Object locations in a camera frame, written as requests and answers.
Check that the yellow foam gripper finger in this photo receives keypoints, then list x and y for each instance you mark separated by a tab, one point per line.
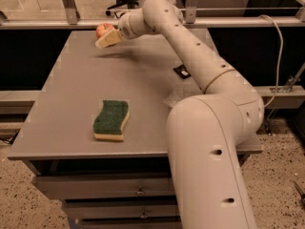
106	38

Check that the red apple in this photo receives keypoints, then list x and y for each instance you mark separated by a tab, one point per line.
102	29

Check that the grey drawer cabinet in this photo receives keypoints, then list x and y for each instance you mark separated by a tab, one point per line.
125	143

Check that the metal railing frame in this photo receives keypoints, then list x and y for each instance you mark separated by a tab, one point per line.
87	14

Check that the green and yellow sponge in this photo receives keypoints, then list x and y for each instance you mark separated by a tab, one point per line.
110	122

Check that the black snack bar wrapper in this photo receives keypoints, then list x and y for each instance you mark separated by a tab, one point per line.
182	72

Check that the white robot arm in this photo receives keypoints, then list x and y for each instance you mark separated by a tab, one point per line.
203	130

